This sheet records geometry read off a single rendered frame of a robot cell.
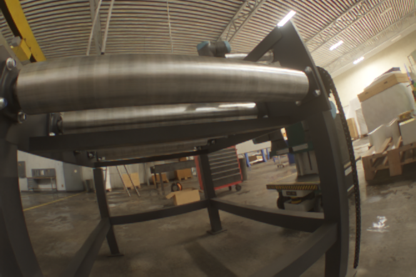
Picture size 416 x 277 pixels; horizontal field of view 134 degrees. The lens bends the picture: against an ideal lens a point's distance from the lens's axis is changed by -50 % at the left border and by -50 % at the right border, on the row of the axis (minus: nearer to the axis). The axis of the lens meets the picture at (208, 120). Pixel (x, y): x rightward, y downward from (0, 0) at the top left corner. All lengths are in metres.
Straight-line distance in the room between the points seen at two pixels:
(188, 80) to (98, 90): 0.18
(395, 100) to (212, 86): 3.59
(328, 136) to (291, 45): 0.39
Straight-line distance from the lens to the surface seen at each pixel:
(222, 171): 3.33
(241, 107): 0.76
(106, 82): 0.34
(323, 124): 0.65
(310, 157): 1.86
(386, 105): 3.86
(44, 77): 0.38
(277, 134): 1.84
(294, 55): 0.77
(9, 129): 0.50
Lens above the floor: 0.66
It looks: 13 degrees up
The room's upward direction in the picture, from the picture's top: 11 degrees counter-clockwise
